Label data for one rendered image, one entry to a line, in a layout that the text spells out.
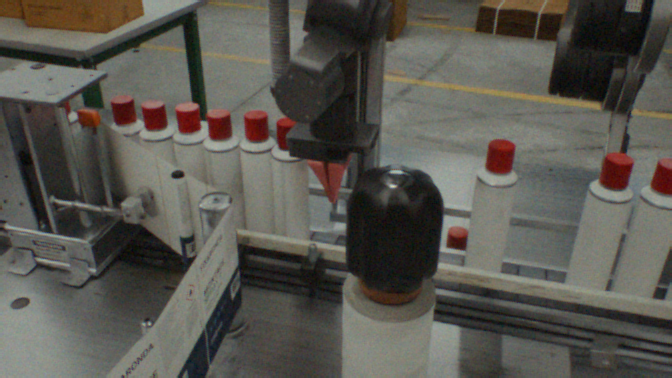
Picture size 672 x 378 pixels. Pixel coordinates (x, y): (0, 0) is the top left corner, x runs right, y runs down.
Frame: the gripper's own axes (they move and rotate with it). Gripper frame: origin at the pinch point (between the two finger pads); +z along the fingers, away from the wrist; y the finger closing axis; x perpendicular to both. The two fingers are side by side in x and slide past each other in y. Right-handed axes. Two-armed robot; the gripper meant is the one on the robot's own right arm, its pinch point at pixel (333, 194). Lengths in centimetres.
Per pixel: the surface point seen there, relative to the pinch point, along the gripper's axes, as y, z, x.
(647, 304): 40.2, 10.5, 2.0
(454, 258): 15.8, 13.7, 9.2
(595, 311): 34.8, 13.8, 3.0
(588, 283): 33.4, 10.5, 4.3
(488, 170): 18.7, -3.4, 5.8
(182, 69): -189, 101, 287
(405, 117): -30, 102, 252
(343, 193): -1.2, 5.6, 9.6
